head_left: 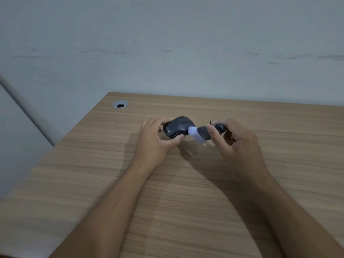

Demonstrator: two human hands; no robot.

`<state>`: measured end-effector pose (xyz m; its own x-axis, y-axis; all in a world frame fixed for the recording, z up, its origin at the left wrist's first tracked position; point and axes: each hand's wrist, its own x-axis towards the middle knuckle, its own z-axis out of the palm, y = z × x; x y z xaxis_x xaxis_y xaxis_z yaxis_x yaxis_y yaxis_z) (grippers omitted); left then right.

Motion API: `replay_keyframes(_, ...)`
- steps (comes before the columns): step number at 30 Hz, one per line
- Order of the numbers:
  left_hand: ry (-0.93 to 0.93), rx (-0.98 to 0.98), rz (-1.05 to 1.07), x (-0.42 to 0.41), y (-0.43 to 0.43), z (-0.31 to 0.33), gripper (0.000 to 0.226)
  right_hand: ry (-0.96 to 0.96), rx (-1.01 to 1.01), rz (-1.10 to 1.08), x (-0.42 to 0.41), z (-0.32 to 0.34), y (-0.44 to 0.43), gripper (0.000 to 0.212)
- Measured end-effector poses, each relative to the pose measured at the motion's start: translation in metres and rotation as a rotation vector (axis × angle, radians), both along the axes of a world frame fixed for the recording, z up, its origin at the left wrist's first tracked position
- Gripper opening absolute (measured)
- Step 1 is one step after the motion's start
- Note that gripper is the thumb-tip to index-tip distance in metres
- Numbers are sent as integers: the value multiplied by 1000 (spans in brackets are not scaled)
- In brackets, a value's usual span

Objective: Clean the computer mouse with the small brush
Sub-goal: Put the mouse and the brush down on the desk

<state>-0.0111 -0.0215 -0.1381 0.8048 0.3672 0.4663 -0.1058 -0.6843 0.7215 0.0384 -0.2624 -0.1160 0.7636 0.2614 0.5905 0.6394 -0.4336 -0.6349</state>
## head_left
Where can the person's left hand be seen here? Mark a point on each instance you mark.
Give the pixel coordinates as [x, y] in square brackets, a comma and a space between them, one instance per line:
[150, 147]

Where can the person's right hand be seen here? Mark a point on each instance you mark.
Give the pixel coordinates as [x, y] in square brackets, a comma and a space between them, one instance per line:
[244, 150]

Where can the person's right thumb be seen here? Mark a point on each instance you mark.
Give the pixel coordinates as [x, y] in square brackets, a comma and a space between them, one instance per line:
[214, 138]

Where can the person's left thumb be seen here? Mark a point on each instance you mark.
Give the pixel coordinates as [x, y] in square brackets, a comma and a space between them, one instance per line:
[174, 141]

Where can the black computer mouse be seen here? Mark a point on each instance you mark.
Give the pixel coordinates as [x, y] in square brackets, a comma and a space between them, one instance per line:
[178, 126]

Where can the person's right forearm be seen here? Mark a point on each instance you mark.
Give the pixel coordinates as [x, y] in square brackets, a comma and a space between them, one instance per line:
[293, 220]

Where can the person's left forearm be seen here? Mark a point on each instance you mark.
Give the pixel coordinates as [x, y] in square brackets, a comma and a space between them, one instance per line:
[113, 209]

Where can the white wall pipe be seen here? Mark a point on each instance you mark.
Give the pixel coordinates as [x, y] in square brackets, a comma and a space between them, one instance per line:
[29, 110]

